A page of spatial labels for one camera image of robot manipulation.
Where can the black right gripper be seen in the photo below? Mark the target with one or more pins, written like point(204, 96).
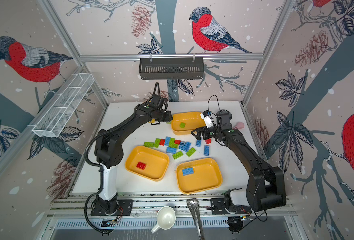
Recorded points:
point(200, 136)

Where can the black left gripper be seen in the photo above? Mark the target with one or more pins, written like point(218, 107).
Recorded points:
point(168, 118)

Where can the green lego brick long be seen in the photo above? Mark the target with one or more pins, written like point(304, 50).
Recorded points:
point(148, 144)

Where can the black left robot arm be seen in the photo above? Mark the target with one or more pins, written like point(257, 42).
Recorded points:
point(105, 150)

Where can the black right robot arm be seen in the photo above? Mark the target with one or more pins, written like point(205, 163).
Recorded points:
point(266, 188)

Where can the yellow tray far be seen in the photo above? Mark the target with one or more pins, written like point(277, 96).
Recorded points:
point(192, 119)

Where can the yellow tray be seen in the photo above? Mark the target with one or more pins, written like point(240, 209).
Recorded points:
point(207, 176)
point(156, 161)
point(192, 119)

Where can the pink plastic toy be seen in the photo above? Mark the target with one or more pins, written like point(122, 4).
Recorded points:
point(239, 125)

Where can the yellow tray near right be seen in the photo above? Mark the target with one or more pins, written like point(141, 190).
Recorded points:
point(207, 176)

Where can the yellow tray near left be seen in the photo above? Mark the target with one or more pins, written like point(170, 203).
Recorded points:
point(156, 161)

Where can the metal tongs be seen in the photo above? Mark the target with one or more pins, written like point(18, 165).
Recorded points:
point(194, 207)

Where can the white measuring cup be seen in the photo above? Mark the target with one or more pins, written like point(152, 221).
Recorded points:
point(166, 218)

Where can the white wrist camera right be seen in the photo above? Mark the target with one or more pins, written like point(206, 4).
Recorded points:
point(208, 119)

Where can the black hanging wire basket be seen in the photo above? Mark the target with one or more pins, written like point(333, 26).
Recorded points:
point(171, 69)

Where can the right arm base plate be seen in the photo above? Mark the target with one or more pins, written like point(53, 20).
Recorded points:
point(221, 207)

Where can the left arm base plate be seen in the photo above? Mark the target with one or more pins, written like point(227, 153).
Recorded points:
point(111, 208)

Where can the white wire mesh shelf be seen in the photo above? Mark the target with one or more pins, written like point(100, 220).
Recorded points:
point(65, 103)

